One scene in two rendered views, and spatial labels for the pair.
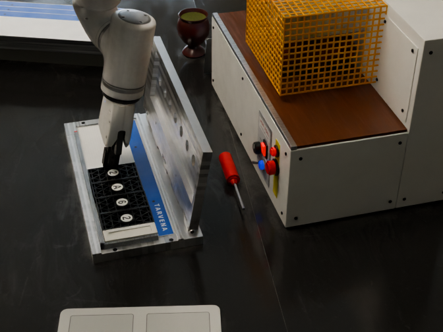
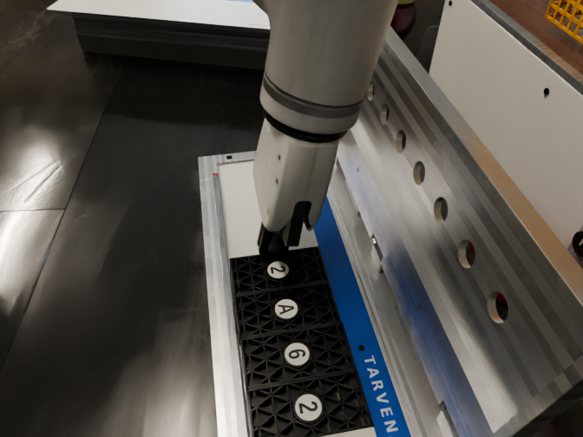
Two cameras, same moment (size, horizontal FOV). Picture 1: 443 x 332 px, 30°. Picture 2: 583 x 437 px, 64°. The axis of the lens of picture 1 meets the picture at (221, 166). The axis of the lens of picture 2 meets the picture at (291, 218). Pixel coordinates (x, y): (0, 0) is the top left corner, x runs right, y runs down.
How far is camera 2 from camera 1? 1.22 m
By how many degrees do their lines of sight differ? 10
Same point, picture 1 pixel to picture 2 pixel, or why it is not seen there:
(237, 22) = not seen: outside the picture
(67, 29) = (214, 10)
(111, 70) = (288, 54)
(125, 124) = (313, 187)
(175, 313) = not seen: outside the picture
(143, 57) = (380, 17)
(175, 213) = (413, 392)
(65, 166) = (193, 239)
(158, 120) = (366, 167)
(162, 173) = (370, 272)
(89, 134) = (239, 179)
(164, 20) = not seen: hidden behind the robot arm
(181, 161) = (435, 277)
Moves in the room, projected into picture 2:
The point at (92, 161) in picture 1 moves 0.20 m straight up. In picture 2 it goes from (240, 237) to (221, 76)
